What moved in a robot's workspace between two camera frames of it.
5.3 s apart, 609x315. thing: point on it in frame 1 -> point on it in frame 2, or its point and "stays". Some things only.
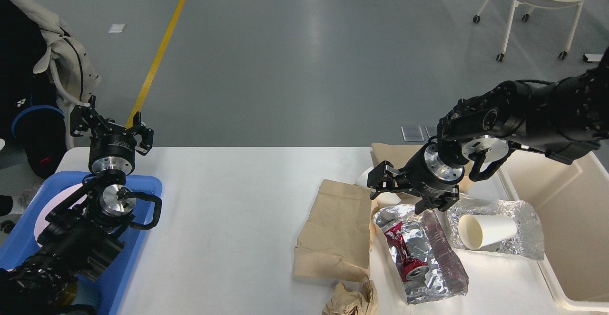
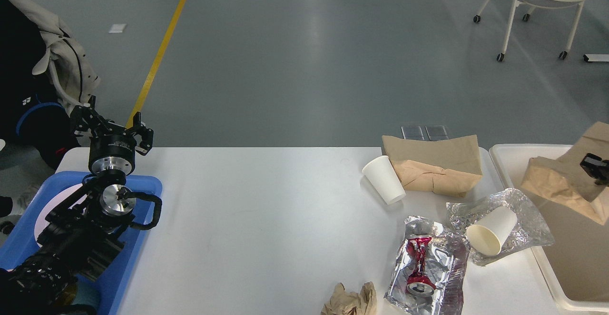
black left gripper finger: [84, 119] stays
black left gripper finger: [146, 134] stays
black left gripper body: [112, 152] stays
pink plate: [57, 201] stays
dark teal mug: [80, 290] stays
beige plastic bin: [571, 202] stays
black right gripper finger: [385, 178] -> [598, 169]
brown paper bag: [335, 237] -> [564, 181]
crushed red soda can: [412, 269] -> [419, 284]
